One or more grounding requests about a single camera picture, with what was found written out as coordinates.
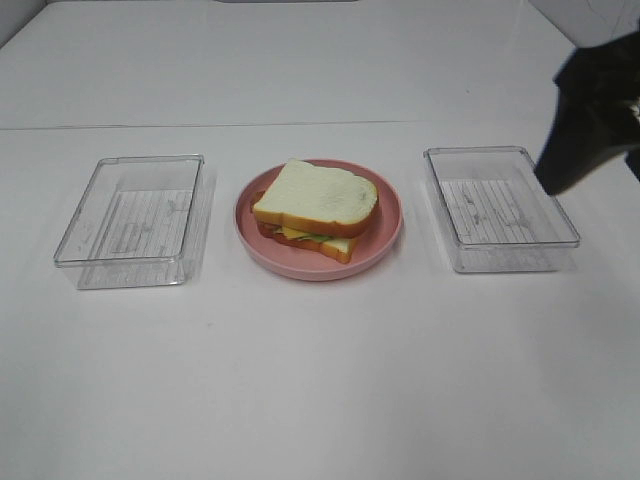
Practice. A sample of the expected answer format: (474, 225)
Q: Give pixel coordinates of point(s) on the bread slice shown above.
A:
(320, 200)
(339, 249)

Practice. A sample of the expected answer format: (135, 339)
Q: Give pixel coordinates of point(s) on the bacon strip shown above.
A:
(268, 230)

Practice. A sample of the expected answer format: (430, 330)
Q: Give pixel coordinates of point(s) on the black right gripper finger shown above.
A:
(583, 137)

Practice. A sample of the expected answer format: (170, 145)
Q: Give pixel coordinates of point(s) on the clear right plastic tray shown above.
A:
(493, 214)

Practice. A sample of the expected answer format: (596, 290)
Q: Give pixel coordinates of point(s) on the clear plastic tray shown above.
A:
(141, 222)
(493, 214)

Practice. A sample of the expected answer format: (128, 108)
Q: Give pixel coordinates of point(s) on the clear left plastic tray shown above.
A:
(141, 222)

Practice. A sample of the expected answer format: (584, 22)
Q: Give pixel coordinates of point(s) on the yellow cheese slice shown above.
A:
(293, 234)

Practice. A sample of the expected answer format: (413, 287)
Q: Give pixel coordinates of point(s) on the pink round plate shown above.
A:
(306, 265)

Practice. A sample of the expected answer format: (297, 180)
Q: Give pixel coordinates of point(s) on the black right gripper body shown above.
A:
(608, 73)

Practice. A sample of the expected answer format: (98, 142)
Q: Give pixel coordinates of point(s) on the green lettuce leaf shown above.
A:
(315, 237)

